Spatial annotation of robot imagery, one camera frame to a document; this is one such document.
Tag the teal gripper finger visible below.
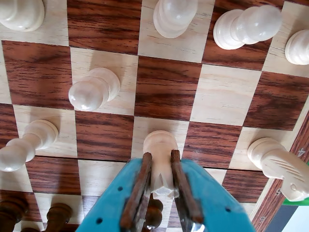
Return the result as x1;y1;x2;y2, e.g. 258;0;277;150
170;149;256;232
76;152;153;232

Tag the light wooden knight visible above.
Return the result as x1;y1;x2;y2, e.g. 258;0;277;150
247;137;309;203
142;130;179;201

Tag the wooden folding chess board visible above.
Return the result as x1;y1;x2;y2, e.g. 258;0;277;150
0;0;309;232

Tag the dark wooden pawn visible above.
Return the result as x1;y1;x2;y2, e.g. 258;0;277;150
144;193;164;230
45;203;73;232
0;198;29;232

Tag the light wooden pawn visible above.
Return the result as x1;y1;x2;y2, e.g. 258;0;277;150
284;29;309;66
68;67;121;112
213;4;283;51
0;119;59;173
153;0;199;39

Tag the light wooden queen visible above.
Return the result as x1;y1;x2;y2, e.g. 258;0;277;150
0;0;46;32

